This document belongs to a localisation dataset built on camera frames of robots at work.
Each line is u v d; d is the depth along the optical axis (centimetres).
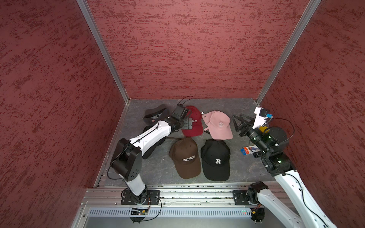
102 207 71
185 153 82
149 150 85
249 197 67
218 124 98
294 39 83
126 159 45
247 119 64
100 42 85
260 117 55
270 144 51
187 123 79
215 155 86
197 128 102
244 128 57
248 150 90
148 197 74
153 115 108
